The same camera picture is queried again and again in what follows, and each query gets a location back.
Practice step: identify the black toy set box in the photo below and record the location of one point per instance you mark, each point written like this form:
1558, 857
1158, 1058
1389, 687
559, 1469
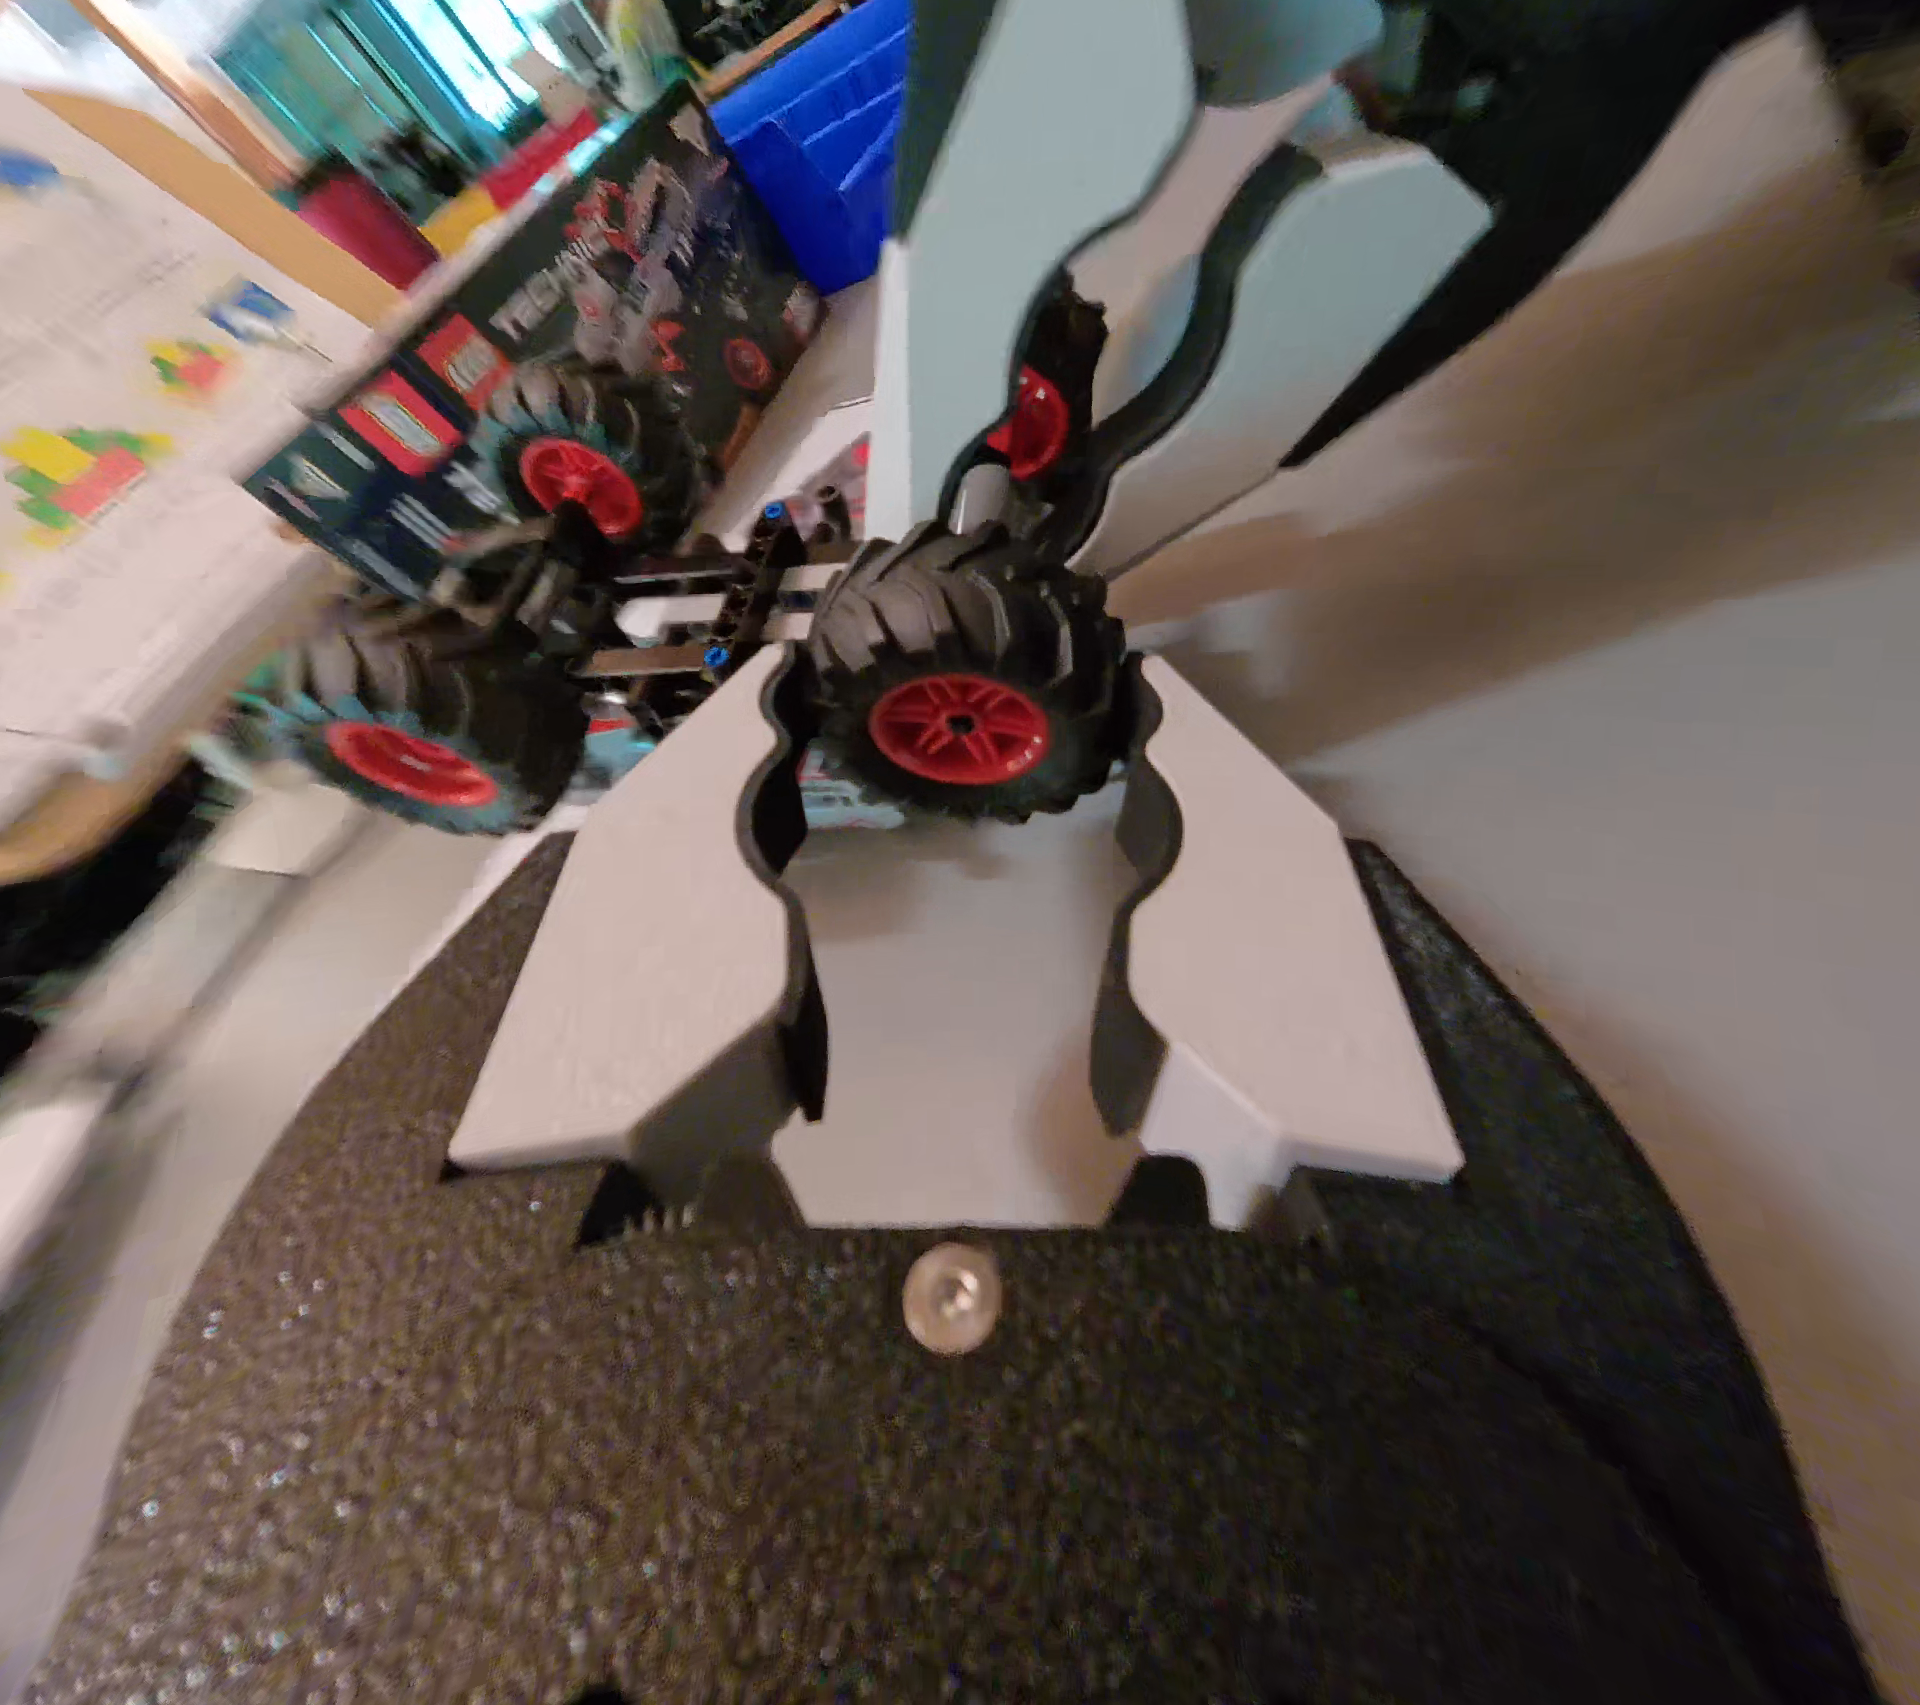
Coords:
645, 235

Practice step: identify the red storage box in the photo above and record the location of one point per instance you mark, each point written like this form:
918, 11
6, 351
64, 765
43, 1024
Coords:
541, 152

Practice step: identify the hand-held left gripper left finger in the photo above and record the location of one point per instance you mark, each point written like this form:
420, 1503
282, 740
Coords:
631, 985

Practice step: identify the instruction sheet on board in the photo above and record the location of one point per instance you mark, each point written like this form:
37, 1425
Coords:
300, 251

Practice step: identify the grey desk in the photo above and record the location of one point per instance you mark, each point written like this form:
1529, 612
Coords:
1574, 835

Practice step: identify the small black wheel red hub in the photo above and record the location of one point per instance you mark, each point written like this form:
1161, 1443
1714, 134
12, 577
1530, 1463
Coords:
412, 761
578, 486

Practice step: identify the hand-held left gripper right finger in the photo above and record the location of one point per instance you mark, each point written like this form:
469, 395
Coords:
1274, 985

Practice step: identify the maroon bottle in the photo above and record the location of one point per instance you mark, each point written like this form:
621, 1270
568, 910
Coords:
369, 235

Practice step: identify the toy brick monster truck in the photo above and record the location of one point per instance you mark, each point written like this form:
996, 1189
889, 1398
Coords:
961, 603

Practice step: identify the blue storage bin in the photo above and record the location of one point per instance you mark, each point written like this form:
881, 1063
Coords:
811, 161

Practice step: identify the printed brick instruction sheet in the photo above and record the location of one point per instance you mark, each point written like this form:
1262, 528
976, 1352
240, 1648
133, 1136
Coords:
120, 310

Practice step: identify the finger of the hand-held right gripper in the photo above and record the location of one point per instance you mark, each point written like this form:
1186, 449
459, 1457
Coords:
1350, 281
1051, 85

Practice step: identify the open instruction booklet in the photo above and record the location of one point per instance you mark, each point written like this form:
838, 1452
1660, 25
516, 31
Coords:
818, 445

